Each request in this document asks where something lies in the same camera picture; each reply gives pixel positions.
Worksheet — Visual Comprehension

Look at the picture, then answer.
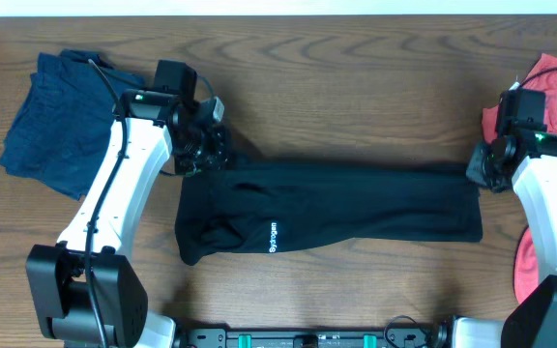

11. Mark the black t-shirt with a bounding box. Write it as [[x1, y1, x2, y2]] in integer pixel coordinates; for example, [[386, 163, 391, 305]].
[[174, 162, 484, 266]]

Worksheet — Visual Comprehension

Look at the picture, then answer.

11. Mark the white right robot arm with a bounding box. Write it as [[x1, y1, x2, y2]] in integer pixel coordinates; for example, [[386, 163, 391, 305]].
[[449, 130, 557, 348]]

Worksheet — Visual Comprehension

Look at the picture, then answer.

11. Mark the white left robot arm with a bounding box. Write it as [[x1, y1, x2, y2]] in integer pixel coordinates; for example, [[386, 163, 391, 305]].
[[26, 90, 228, 347]]

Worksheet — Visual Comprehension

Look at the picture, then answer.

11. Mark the folded navy blue garment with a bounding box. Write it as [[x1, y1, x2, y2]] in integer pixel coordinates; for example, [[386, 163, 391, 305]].
[[0, 49, 145, 200]]

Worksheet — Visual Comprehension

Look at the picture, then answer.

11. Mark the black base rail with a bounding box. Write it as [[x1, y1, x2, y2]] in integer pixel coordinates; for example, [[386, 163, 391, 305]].
[[171, 316, 452, 348]]

